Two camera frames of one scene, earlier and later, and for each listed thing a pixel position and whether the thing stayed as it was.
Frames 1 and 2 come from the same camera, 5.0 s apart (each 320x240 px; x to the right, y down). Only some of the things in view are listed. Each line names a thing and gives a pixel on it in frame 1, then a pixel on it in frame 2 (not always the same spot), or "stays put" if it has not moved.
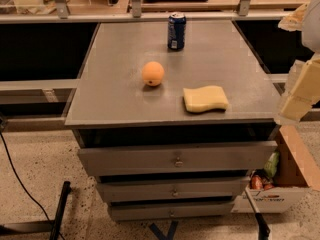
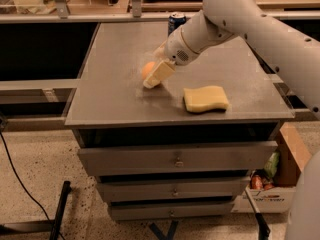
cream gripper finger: (305, 94) -> (163, 70)
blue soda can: (176, 30) stays put
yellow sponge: (205, 98) stays put
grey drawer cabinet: (173, 135) stays put
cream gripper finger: (294, 21) -> (160, 51)
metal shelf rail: (60, 12) stays put
